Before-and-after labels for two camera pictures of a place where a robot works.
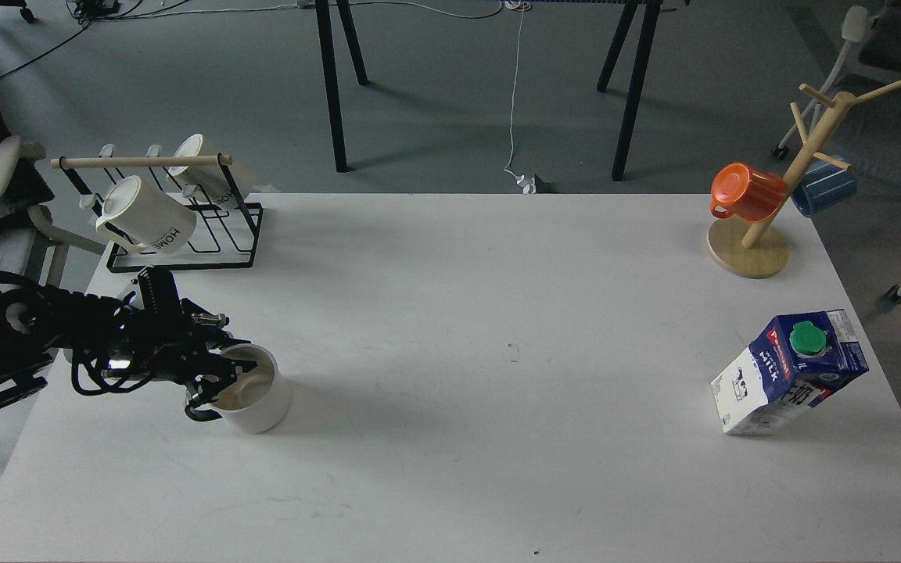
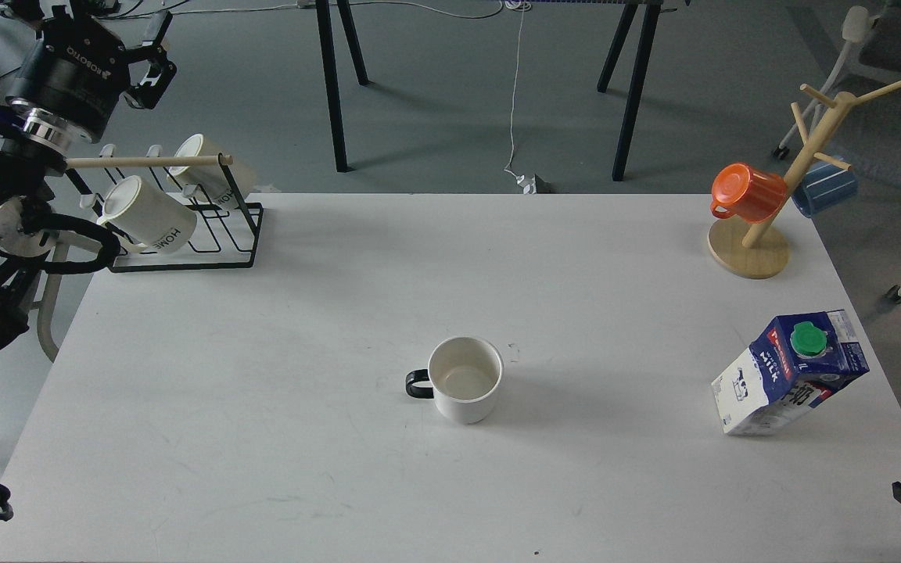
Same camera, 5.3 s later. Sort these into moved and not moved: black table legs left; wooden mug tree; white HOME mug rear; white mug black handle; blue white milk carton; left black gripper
Moved: white mug black handle; left black gripper
Not moved: wooden mug tree; blue white milk carton; black table legs left; white HOME mug rear
